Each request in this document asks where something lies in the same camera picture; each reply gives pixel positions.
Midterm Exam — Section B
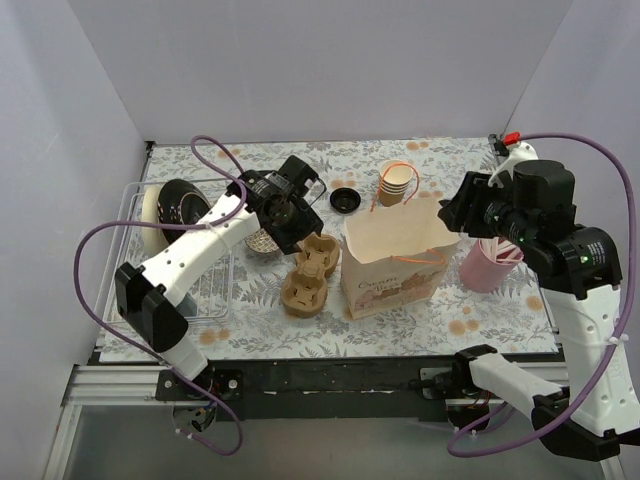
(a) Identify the brown cardboard cup carrier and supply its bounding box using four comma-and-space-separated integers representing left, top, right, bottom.
280, 233, 341, 318

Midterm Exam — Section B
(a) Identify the patterned ceramic bowl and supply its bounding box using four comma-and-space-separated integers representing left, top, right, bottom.
245, 229, 280, 254

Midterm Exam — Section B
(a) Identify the stack of brown paper cups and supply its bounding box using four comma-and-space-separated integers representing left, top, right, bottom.
378, 160, 414, 207

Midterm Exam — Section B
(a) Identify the black plastic cup lid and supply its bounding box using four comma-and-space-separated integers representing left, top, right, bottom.
329, 187, 361, 215

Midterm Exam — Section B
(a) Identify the pink cup holder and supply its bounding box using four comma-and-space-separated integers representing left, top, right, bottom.
458, 240, 516, 294

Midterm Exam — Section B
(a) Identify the black round plate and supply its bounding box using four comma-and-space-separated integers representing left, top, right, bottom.
157, 179, 211, 225

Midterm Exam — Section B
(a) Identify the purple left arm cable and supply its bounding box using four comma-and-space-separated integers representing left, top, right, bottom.
73, 134, 251, 457

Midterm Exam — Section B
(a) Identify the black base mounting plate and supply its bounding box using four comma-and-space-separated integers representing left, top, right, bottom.
154, 354, 516, 422

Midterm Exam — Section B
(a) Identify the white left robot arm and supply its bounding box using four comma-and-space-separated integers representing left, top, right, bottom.
114, 156, 323, 400

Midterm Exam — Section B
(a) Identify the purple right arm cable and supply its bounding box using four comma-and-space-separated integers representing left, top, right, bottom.
445, 131, 632, 458

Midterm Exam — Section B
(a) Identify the white wire dish rack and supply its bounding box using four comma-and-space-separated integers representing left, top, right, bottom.
103, 181, 237, 328

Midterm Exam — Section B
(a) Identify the floral table mat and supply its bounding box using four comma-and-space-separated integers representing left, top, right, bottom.
124, 138, 557, 360

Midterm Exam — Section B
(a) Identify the aluminium frame rail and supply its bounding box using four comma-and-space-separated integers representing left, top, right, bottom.
45, 366, 630, 479

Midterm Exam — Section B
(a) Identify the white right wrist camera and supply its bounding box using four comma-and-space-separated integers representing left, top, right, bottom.
488, 132, 539, 188

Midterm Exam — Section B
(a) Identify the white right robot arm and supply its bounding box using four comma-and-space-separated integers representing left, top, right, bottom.
439, 160, 639, 462

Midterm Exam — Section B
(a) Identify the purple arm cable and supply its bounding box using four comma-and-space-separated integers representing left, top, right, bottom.
73, 134, 251, 457
445, 131, 632, 458

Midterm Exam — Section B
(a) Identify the beige paper takeout bag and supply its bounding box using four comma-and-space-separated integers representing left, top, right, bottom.
341, 163, 460, 319

